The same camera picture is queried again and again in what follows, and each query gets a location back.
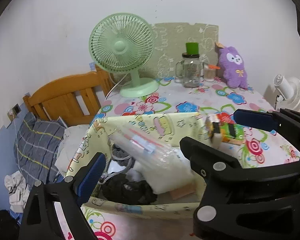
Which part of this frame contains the black plastic bag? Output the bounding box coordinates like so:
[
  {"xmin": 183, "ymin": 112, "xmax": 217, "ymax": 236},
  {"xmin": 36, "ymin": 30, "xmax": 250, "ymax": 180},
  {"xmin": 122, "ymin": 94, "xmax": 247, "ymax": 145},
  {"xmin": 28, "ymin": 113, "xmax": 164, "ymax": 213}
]
[{"xmin": 101, "ymin": 174, "xmax": 158, "ymax": 205}]

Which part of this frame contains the white standing fan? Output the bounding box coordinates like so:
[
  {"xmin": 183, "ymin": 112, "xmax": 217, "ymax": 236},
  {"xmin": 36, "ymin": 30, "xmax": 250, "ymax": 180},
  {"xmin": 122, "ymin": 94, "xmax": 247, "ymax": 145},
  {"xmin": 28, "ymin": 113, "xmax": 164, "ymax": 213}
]
[{"xmin": 273, "ymin": 74, "xmax": 300, "ymax": 112}]

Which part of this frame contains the glass mason jar mug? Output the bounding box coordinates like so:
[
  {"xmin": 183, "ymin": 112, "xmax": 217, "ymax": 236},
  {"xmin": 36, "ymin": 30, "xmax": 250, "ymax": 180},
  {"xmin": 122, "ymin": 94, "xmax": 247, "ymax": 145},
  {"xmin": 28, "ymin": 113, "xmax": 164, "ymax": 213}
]
[{"xmin": 175, "ymin": 53, "xmax": 203, "ymax": 88}]

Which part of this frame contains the blue plaid pillow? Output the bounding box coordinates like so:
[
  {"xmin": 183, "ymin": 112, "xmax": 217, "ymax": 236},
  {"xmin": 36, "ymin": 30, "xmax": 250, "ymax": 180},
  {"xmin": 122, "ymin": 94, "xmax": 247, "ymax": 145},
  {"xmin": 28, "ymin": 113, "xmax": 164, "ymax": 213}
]
[{"xmin": 14, "ymin": 112, "xmax": 65, "ymax": 187}]

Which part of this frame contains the toothpick jar orange lid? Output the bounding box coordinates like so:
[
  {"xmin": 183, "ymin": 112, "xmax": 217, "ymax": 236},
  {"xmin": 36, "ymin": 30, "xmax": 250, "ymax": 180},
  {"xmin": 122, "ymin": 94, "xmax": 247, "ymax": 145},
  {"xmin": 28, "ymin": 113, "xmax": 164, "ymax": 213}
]
[{"xmin": 203, "ymin": 63, "xmax": 220, "ymax": 82}]

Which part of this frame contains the clear plastic bag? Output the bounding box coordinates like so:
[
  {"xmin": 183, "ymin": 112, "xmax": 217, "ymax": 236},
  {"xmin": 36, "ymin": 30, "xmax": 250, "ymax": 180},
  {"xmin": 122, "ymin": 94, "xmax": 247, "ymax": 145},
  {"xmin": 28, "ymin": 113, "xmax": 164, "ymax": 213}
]
[{"xmin": 109, "ymin": 125, "xmax": 184, "ymax": 172}]

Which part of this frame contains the purple plush bunny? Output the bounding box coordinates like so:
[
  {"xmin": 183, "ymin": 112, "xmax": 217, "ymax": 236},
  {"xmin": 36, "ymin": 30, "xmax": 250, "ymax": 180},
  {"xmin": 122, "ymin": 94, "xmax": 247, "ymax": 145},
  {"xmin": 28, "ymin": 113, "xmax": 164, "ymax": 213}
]
[{"xmin": 218, "ymin": 47, "xmax": 248, "ymax": 89}]

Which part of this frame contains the sushi shaped toy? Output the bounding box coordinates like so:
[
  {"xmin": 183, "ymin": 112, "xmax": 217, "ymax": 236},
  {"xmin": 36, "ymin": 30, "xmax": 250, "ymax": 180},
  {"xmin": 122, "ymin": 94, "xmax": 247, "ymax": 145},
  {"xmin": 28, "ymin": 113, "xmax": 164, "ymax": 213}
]
[{"xmin": 205, "ymin": 114, "xmax": 223, "ymax": 149}]

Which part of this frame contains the green patterned board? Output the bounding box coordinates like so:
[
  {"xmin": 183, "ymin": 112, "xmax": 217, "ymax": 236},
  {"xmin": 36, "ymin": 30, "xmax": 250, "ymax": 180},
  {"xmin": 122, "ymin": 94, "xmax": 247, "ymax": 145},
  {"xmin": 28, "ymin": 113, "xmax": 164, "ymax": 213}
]
[{"xmin": 139, "ymin": 22, "xmax": 219, "ymax": 79}]

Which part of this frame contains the wooden bed headboard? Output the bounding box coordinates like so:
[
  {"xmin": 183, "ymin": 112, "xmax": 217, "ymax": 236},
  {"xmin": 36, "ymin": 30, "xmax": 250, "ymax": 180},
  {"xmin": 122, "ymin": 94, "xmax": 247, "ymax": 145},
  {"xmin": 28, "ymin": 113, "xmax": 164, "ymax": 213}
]
[{"xmin": 23, "ymin": 67, "xmax": 114, "ymax": 126}]

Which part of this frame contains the floral tablecloth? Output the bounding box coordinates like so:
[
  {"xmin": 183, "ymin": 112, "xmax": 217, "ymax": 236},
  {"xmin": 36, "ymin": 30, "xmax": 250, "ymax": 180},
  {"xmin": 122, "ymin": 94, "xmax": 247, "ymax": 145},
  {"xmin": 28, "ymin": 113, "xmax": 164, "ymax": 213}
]
[{"xmin": 53, "ymin": 76, "xmax": 300, "ymax": 240}]

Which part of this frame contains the green cup on jar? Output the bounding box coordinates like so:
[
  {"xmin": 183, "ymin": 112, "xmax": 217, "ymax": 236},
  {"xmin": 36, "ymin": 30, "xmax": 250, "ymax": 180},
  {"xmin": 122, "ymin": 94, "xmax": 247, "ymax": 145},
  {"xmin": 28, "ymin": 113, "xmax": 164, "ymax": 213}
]
[{"xmin": 186, "ymin": 42, "xmax": 199, "ymax": 55}]

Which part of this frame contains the white crumpled cloth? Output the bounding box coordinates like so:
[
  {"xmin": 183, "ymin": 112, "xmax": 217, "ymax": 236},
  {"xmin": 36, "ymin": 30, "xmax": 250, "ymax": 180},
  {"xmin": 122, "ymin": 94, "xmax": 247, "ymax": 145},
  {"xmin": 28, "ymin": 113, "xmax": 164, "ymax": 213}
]
[{"xmin": 4, "ymin": 171, "xmax": 30, "ymax": 213}]

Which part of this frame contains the white fan cable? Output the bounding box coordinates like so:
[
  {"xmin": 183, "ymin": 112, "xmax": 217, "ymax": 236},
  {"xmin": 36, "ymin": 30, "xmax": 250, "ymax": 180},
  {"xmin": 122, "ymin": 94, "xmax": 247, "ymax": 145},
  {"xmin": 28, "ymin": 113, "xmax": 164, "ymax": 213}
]
[{"xmin": 104, "ymin": 72, "xmax": 129, "ymax": 100}]

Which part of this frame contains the green tissue pack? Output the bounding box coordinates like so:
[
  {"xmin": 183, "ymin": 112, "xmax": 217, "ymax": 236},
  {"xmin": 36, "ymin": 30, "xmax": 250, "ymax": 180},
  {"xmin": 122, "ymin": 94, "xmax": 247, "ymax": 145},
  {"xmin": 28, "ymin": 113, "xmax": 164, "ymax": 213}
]
[{"xmin": 216, "ymin": 112, "xmax": 244, "ymax": 145}]

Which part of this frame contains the green desk fan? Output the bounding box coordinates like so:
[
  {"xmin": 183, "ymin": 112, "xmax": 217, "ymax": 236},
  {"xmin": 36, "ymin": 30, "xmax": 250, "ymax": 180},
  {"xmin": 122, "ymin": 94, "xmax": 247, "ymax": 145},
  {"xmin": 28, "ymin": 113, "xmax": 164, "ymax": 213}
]
[{"xmin": 89, "ymin": 12, "xmax": 159, "ymax": 98}]

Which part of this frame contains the yellow patterned fabric box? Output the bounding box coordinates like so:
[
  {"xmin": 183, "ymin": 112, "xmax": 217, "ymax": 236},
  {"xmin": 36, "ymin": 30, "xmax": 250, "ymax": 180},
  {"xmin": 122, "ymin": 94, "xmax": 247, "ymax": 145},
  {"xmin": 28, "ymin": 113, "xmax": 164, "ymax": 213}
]
[{"xmin": 66, "ymin": 113, "xmax": 209, "ymax": 219}]

